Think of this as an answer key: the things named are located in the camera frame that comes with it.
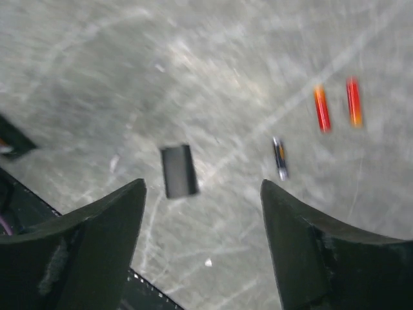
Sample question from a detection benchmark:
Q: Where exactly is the black remote battery cover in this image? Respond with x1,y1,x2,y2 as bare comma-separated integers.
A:
160,144,199,199

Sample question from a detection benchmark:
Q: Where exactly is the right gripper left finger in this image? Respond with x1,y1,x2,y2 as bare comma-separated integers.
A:
1,179,146,309

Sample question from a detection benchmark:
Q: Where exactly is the black slim remote control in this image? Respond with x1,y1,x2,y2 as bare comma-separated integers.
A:
1,115,37,161

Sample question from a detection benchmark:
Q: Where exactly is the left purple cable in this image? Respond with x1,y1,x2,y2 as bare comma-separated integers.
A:
0,214,15,236

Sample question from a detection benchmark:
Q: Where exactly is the dark battery lowest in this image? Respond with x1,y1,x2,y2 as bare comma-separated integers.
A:
272,137,288,181

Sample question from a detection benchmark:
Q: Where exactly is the red orange battery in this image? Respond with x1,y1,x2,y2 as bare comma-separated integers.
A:
346,77,363,128
314,85,331,133

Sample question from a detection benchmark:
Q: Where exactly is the black base bar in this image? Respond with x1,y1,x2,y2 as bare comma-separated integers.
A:
1,172,178,309

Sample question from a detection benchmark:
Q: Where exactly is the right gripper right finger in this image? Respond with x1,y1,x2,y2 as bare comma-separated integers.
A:
261,180,412,309

